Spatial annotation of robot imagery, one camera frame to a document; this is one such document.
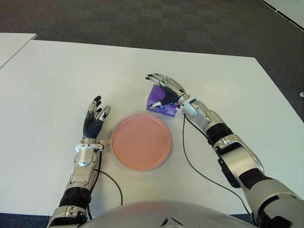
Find robot right hand black silver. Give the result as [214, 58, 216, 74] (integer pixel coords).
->
[144, 73, 190, 107]

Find robot left hand black silver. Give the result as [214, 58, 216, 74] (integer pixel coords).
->
[82, 95, 111, 141]

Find purple tissue paper pack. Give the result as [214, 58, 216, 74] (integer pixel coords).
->
[146, 84, 179, 118]

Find pink round plate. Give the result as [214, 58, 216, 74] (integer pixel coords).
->
[111, 113, 172, 171]

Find silver robot torso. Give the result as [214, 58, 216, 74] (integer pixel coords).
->
[78, 200, 259, 228]

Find white adjacent table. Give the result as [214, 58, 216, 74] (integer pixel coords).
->
[0, 32, 38, 70]

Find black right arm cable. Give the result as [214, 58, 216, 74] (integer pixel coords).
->
[181, 111, 252, 216]

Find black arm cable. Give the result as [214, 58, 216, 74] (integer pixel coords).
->
[86, 152, 124, 219]
[181, 111, 252, 216]

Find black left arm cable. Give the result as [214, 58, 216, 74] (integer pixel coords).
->
[86, 152, 124, 219]

